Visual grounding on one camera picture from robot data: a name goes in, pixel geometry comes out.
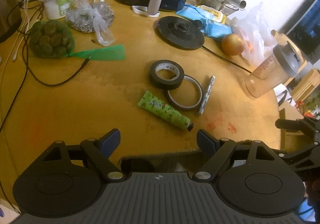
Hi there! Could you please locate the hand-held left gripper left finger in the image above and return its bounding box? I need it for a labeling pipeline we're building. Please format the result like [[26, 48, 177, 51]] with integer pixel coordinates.
[[41, 128, 127, 183]]

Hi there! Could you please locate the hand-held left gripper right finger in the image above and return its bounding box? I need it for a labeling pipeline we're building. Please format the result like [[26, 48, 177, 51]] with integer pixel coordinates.
[[192, 129, 279, 182]]

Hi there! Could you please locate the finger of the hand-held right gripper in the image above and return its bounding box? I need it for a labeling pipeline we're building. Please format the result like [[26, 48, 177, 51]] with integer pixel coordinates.
[[275, 116, 320, 140], [277, 142, 320, 172]]

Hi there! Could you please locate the marbled grey pen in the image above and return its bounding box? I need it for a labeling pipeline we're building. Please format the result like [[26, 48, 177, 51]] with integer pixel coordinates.
[[196, 75, 216, 116]]

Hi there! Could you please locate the thin dark tape ring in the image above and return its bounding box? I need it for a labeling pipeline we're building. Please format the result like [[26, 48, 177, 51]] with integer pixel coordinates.
[[166, 75, 203, 112]]

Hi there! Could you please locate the green hand cream tube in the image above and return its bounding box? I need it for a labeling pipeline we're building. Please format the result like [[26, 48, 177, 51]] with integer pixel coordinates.
[[137, 90, 195, 132]]

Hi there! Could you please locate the black tape roll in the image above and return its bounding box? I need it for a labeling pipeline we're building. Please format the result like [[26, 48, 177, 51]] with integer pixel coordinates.
[[150, 59, 185, 90]]

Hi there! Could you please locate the brown cardboard box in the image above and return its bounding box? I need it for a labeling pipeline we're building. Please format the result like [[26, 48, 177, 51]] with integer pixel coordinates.
[[278, 103, 305, 150]]

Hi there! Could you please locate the white paper shopping bag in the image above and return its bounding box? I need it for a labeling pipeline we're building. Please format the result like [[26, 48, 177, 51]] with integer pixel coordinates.
[[273, 83, 301, 105]]

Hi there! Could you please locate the wooden chair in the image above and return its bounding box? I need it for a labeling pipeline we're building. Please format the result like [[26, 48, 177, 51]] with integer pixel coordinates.
[[271, 29, 320, 102]]

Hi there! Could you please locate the shaker bottle with grey lid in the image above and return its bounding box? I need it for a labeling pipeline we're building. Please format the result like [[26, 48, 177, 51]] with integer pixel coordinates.
[[245, 41, 305, 99]]

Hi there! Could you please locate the orange tangerine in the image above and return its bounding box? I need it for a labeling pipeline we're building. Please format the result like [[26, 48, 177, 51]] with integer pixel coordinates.
[[243, 40, 255, 55]]

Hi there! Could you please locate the dark flat screen monitor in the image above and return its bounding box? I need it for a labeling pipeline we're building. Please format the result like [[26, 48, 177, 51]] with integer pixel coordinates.
[[284, 0, 320, 65]]

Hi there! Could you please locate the yellow onion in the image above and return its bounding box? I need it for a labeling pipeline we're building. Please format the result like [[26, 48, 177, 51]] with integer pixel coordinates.
[[221, 33, 246, 56]]

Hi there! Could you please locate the clear crumpled plastic bag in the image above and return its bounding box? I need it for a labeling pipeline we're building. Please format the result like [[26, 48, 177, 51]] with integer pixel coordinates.
[[231, 2, 278, 65]]

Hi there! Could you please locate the black round kettle base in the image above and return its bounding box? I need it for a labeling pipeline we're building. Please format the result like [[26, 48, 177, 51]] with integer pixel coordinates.
[[157, 16, 206, 51]]

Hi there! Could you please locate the green net bag of chestnuts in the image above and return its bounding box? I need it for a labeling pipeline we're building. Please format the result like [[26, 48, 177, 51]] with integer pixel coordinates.
[[29, 20, 126, 62]]

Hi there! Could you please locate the clear bag of dark seeds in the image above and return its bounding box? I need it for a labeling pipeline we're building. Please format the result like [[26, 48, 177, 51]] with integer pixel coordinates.
[[65, 0, 116, 47]]

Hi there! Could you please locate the yellow wet wipes pack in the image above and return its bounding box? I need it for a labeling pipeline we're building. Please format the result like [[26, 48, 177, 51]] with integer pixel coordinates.
[[194, 5, 227, 24]]

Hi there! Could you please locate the silver foil roll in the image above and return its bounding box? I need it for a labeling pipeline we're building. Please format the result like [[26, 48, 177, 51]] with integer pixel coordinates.
[[219, 0, 247, 8]]

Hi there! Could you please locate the thin black audio cable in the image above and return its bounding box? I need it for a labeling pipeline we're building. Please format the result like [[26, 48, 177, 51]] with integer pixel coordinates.
[[0, 0, 92, 134]]

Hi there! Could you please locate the black kettle base cable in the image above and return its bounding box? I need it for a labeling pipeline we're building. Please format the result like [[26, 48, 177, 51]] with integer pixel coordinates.
[[201, 45, 252, 74]]

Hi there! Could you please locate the white charging cable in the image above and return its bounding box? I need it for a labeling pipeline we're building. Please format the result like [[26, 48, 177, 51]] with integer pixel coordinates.
[[11, 0, 34, 63]]

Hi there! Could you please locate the white strap loop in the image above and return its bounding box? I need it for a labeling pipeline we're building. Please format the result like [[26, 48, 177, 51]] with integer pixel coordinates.
[[132, 5, 161, 18]]

